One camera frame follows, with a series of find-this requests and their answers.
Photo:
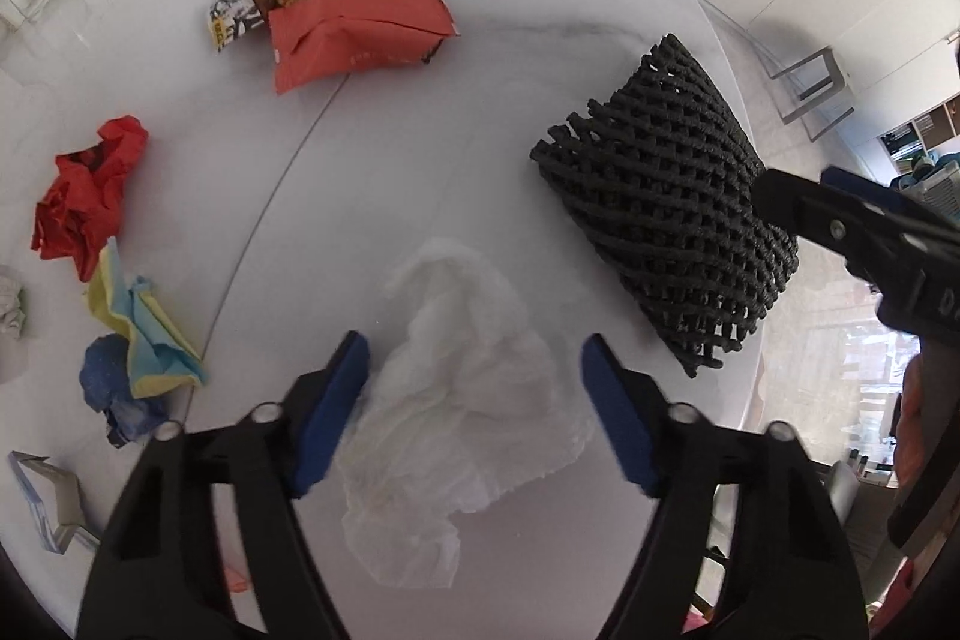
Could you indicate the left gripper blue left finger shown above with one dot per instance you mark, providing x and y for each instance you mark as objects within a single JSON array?
[{"x": 320, "y": 405}]

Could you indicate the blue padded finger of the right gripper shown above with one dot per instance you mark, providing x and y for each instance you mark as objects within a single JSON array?
[{"x": 869, "y": 191}]

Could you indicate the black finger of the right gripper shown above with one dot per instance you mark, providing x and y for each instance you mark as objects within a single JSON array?
[{"x": 831, "y": 218}]

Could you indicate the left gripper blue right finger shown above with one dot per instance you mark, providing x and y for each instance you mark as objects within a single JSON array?
[{"x": 628, "y": 404}]

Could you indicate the white tissue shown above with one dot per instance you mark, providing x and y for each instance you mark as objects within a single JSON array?
[{"x": 471, "y": 405}]

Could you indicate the black mesh basket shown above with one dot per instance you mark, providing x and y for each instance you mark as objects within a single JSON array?
[{"x": 659, "y": 179}]

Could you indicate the red paper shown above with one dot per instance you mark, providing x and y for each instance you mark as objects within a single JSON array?
[{"x": 84, "y": 205}]

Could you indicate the metal stool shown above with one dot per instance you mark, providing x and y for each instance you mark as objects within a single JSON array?
[{"x": 822, "y": 99}]

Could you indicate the yellow blue crumpled paper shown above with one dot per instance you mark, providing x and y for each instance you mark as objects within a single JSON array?
[{"x": 158, "y": 358}]

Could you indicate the dark blue crumpled paper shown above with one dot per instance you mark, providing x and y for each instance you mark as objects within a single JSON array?
[{"x": 106, "y": 389}]

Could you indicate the blue printed carton box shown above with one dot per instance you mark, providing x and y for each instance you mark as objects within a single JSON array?
[{"x": 54, "y": 500}]

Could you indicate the small grey crumpled paper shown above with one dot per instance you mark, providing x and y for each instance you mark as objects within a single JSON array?
[{"x": 12, "y": 304}]

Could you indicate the red paper packet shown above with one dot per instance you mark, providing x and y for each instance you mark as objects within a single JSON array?
[{"x": 313, "y": 39}]

